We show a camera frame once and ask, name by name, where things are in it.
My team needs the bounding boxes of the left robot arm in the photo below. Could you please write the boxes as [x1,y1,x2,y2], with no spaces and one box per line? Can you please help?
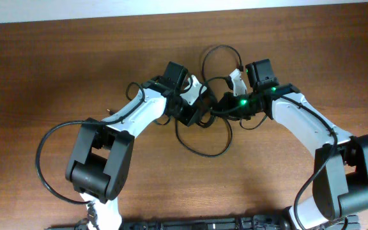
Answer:
[65,62,205,229]

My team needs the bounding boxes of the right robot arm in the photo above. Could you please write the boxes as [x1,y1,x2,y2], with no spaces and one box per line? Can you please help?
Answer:
[213,59,368,229]

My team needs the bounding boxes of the black usb cable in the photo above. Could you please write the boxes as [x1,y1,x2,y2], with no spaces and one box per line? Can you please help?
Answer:
[105,44,244,158]

